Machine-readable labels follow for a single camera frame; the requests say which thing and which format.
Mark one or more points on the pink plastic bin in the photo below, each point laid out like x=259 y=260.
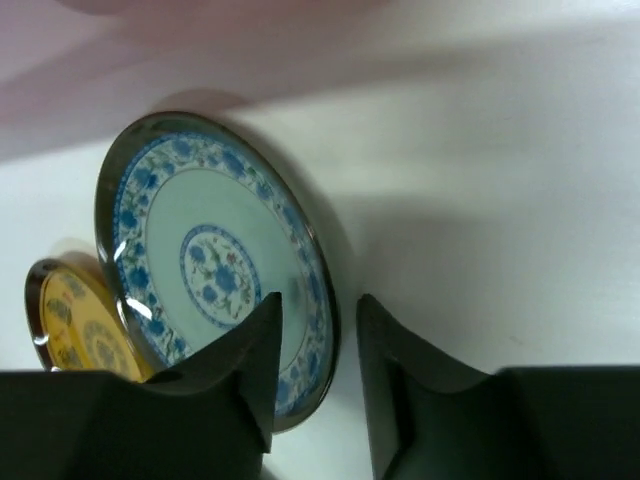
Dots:
x=78 y=72

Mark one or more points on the blue floral plate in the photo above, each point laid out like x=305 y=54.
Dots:
x=194 y=228

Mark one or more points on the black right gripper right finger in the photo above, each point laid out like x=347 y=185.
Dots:
x=430 y=416

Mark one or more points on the yellow patterned plate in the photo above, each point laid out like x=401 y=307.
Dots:
x=73 y=320

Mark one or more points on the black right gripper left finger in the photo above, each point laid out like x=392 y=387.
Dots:
x=209 y=417

